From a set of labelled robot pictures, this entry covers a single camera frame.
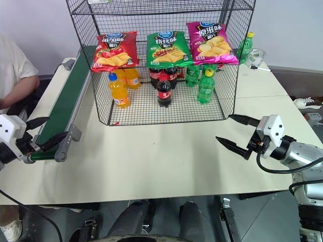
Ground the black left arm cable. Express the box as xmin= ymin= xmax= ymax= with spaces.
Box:
xmin=0 ymin=189 xmax=63 ymax=242

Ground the green potato chips bag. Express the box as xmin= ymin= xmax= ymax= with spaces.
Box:
xmin=146 ymin=30 xmax=193 ymax=69

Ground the purple potato chips bag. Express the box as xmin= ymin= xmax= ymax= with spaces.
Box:
xmin=186 ymin=21 xmax=239 ymax=66

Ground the cola bottle red label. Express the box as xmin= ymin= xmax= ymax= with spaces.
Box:
xmin=155 ymin=74 xmax=173 ymax=108
xmin=149 ymin=67 xmax=162 ymax=89
xmin=164 ymin=66 xmax=179 ymax=90

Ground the white worn sneaker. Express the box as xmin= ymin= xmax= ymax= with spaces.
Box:
xmin=0 ymin=205 xmax=24 ymax=242

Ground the orange soda bottle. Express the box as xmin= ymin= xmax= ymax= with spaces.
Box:
xmin=108 ymin=73 xmax=131 ymax=109
xmin=124 ymin=68 xmax=142 ymax=90
xmin=115 ymin=69 xmax=127 ymax=85

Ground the green conveyor belt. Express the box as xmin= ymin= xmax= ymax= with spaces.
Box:
xmin=23 ymin=45 xmax=93 ymax=164

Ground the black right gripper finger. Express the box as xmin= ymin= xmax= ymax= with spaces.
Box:
xmin=228 ymin=114 xmax=260 ymax=128
xmin=216 ymin=136 xmax=253 ymax=160

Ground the red potato chips bag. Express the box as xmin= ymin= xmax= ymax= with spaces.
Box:
xmin=91 ymin=31 xmax=140 ymax=74

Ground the person in white shirt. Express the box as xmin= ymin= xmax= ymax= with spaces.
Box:
xmin=0 ymin=33 xmax=40 ymax=119

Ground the clear plastic container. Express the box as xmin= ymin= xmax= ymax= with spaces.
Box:
xmin=245 ymin=47 xmax=267 ymax=68

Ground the black wire mesh rack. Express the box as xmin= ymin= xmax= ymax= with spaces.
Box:
xmin=65 ymin=0 xmax=257 ymax=127

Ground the green soda bottle yellow cap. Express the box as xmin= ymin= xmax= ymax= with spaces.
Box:
xmin=197 ymin=69 xmax=216 ymax=105
xmin=235 ymin=31 xmax=255 ymax=65

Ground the black table frame bracket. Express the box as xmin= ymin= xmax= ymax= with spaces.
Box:
xmin=219 ymin=197 xmax=242 ymax=242

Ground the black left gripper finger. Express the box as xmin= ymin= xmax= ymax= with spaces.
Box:
xmin=31 ymin=131 xmax=71 ymax=152
xmin=25 ymin=116 xmax=50 ymax=132

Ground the grey box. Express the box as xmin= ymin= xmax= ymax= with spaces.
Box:
xmin=304 ymin=111 xmax=323 ymax=125

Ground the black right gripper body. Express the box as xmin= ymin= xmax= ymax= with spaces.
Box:
xmin=246 ymin=128 xmax=266 ymax=155

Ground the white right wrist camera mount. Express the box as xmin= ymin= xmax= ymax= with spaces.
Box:
xmin=256 ymin=114 xmax=286 ymax=159

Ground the white marker pen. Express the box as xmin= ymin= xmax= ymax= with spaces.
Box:
xmin=248 ymin=65 xmax=272 ymax=73

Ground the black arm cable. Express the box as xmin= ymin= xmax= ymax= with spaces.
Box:
xmin=256 ymin=148 xmax=323 ymax=195
xmin=0 ymin=189 xmax=63 ymax=242

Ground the dark rounded shape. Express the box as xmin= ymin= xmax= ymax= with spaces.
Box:
xmin=178 ymin=201 xmax=207 ymax=241
xmin=107 ymin=200 xmax=152 ymax=238

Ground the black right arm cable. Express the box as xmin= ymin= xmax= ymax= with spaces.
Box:
xmin=256 ymin=148 xmax=323 ymax=195

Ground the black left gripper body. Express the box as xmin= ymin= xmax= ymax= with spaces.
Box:
xmin=14 ymin=133 xmax=35 ymax=155

